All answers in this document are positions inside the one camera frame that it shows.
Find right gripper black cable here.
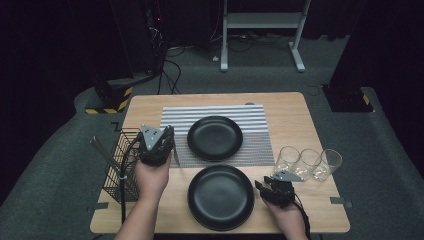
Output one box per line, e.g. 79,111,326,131
293,193,313,240

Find black plate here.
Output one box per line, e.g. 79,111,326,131
187,164,256,232
186,115,244,162
187,186,256,232

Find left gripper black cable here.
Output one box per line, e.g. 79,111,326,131
119,134,143,224

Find white metal stand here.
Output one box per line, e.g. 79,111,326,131
219,0,313,73

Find clear drinking glass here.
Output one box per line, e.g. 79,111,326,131
274,145,302,178
313,148,344,183
293,148,323,182

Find metal chopstick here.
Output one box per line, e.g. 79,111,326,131
89,138,134,193
93,135,136,189

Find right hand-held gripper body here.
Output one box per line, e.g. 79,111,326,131
266,169,305,209

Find person's left hand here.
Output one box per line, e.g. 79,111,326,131
134,153,173,201

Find striped woven placemat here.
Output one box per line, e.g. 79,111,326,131
153,104,276,169

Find black base with hazard stripes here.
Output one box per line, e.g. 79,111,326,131
321,84,375,114
84,78,134,115

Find black floor cable loop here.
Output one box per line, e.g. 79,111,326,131
156,58,183,96

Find black wire cutlery basket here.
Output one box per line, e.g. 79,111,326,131
102,128,153,204

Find person's right hand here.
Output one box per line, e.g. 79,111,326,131
264,199,309,240

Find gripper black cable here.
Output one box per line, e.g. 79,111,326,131
119,134,143,224
293,193,313,240

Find dark equipment rack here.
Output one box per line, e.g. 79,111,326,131
143,0,169,76

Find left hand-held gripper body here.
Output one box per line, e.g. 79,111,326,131
136,123,173,168

